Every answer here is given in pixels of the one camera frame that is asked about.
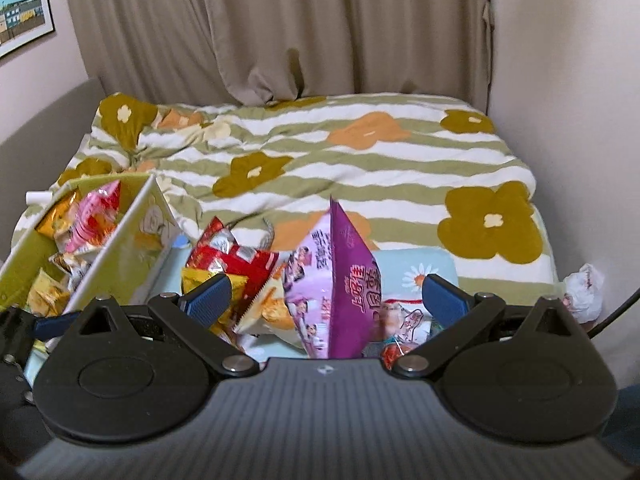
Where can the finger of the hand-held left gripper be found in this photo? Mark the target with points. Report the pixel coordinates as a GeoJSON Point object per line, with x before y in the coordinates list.
{"type": "Point", "coordinates": [50, 326]}

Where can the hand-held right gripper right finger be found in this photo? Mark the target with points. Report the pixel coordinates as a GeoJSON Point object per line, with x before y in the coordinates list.
{"type": "Point", "coordinates": [447, 300]}

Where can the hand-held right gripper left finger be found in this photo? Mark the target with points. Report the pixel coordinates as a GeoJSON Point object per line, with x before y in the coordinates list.
{"type": "Point", "coordinates": [210, 296]}

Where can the pale yellow snack packet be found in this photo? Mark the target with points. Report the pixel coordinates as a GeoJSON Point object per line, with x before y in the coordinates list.
{"type": "Point", "coordinates": [45, 296]}

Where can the yellow-green cardboard box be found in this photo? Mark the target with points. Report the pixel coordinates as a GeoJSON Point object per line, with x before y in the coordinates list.
{"type": "Point", "coordinates": [135, 240]}

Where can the purple snack packet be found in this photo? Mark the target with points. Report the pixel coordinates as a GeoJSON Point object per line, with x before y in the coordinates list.
{"type": "Point", "coordinates": [350, 270]}

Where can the pink snack packet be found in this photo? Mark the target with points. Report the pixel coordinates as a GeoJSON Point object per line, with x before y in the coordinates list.
{"type": "Point", "coordinates": [96, 216]}

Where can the gold snack packet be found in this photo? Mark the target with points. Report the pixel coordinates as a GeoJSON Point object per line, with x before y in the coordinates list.
{"type": "Point", "coordinates": [192, 278]}

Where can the red snack packet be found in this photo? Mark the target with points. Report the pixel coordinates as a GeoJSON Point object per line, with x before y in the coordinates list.
{"type": "Point", "coordinates": [235, 260]}

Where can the pile of small snack packets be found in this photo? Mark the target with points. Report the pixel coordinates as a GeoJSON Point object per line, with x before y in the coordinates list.
{"type": "Point", "coordinates": [407, 322]}

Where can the orange and white snack packet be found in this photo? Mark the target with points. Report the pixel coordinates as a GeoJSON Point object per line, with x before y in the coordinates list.
{"type": "Point", "coordinates": [270, 311]}

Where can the white paper roll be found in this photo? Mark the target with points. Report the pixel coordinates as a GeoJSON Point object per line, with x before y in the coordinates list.
{"type": "Point", "coordinates": [39, 198]}

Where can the white plastic bag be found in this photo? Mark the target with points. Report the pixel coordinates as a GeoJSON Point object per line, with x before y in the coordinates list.
{"type": "Point", "coordinates": [582, 291]}

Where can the floral striped blanket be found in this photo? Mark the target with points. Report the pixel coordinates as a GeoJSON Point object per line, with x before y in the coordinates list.
{"type": "Point", "coordinates": [350, 170]}

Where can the grey bed headboard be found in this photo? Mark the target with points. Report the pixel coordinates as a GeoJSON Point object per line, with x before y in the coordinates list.
{"type": "Point", "coordinates": [45, 120]}

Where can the person's blue trouser leg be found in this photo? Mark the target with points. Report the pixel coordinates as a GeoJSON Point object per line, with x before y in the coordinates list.
{"type": "Point", "coordinates": [622, 415]}

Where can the beige curtain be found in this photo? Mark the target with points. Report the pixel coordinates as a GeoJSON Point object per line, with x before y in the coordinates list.
{"type": "Point", "coordinates": [275, 25]}

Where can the wall poster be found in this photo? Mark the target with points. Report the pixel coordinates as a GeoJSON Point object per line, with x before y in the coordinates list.
{"type": "Point", "coordinates": [22, 10]}

